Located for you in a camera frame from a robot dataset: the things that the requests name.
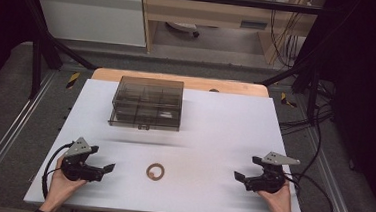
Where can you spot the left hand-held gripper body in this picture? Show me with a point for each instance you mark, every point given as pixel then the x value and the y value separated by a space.
pixel 78 170

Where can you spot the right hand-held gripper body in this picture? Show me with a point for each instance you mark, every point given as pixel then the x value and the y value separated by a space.
pixel 267 183

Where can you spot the smoky clear drawer box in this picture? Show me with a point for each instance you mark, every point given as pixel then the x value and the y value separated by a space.
pixel 148 101

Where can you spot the person's right hand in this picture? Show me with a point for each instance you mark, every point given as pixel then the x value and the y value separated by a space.
pixel 281 201

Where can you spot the person's left hand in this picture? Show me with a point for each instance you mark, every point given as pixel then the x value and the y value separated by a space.
pixel 60 187

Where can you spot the white table cover board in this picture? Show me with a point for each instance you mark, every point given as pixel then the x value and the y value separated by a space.
pixel 207 137

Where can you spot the yellow black tape marker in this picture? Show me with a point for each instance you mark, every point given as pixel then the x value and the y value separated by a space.
pixel 287 100
pixel 73 80

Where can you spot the wooden table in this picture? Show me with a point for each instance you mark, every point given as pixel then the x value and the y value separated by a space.
pixel 197 83

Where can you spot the black curtain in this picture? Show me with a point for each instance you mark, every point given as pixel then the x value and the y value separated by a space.
pixel 367 98
pixel 2 16

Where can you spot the white cabinet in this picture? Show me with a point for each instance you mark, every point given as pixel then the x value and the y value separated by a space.
pixel 92 15

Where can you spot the white chair base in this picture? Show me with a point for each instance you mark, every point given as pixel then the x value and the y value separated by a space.
pixel 183 27

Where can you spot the light wooden desk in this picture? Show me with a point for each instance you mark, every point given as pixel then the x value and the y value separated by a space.
pixel 209 12

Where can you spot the aluminium floor rail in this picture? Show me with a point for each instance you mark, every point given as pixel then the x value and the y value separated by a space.
pixel 334 189
pixel 10 133

